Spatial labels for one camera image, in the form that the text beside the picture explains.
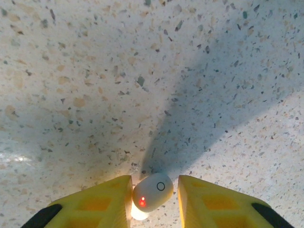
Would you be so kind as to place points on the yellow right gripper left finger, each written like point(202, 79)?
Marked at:
point(95, 206)

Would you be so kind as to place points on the pale earbud with circle mark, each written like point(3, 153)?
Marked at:
point(154, 192)

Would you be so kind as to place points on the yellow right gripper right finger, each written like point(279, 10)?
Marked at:
point(213, 206)

